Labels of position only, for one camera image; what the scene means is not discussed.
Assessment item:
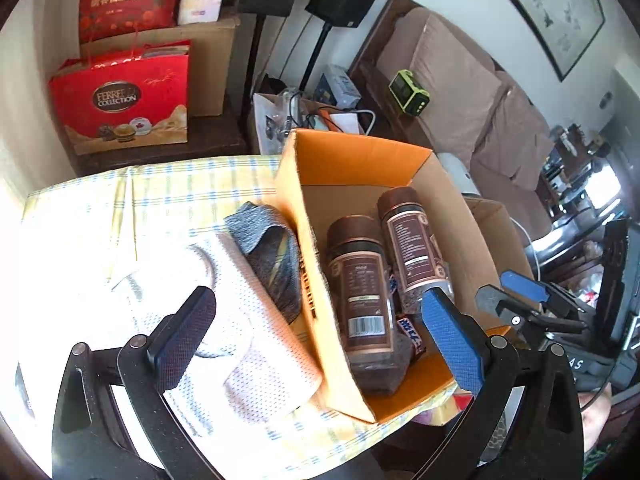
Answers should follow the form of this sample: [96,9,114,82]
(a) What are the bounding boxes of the grey knitted cloth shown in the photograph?
[223,201,291,256]

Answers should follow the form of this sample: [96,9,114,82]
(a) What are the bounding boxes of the grey mesh cloth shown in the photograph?
[107,232,323,438]

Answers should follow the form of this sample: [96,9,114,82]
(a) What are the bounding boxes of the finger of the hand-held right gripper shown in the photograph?
[475,284,587,335]
[500,270,593,317]

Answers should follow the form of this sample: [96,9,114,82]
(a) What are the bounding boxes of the dark wooden table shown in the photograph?
[530,160,640,281]

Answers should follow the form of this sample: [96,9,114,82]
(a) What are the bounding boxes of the red chocolate gift bag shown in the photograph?
[48,40,192,157]

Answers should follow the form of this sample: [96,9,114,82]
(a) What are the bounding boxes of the brown cardboard box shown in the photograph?
[80,14,242,118]

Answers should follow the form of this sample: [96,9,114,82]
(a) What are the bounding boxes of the white cable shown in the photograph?
[305,107,377,137]

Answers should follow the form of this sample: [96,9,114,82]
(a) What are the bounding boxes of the orange cardboard box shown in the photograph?
[274,127,511,425]

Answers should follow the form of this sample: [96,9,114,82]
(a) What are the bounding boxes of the chocolate candy bar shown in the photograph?
[395,312,428,361]

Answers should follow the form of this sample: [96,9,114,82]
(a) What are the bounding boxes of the brown label clear jar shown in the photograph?
[326,215,408,395]
[376,186,456,321]

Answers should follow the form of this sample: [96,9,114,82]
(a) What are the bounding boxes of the green portable device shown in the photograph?
[389,69,432,118]

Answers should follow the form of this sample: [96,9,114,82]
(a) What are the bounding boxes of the person's right forearm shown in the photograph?
[579,391,613,456]

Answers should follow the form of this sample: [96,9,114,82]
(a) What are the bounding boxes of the small blue box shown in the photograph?
[314,63,362,110]

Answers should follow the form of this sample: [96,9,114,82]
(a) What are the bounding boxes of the brown sofa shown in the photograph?
[347,0,556,241]

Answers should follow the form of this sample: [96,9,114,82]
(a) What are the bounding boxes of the open brown carton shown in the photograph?
[462,195,536,281]

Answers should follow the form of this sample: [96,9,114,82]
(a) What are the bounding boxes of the black striped cloth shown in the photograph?
[247,225,303,325]

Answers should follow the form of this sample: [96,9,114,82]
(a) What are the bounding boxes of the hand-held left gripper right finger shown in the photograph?
[415,287,586,480]

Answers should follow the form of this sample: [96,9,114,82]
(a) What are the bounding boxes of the framed wall painting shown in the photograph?
[472,0,607,82]

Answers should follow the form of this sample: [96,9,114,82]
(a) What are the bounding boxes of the white plastic bag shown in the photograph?
[252,91,301,157]

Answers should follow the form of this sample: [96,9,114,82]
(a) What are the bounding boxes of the yellow checked tablecloth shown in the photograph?
[15,154,463,480]

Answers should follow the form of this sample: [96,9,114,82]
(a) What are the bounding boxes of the white tall appliance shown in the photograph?
[597,55,640,131]

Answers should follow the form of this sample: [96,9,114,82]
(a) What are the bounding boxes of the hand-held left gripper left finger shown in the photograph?
[50,285,223,480]

